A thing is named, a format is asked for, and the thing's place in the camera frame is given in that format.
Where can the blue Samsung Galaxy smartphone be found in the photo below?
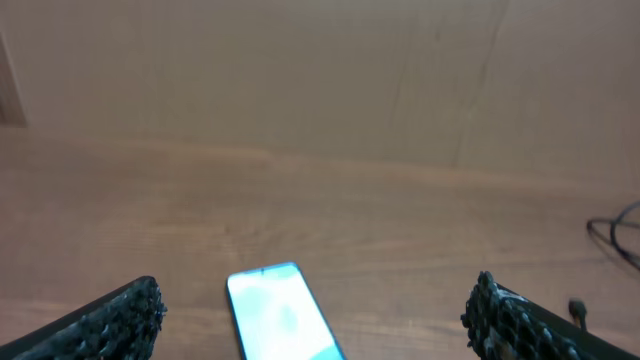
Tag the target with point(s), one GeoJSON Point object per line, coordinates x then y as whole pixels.
{"type": "Point", "coordinates": [276, 316]}

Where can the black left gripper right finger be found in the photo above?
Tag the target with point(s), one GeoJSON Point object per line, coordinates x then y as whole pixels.
{"type": "Point", "coordinates": [502, 324]}

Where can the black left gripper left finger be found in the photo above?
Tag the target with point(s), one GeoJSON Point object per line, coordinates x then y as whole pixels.
{"type": "Point", "coordinates": [122, 324]}

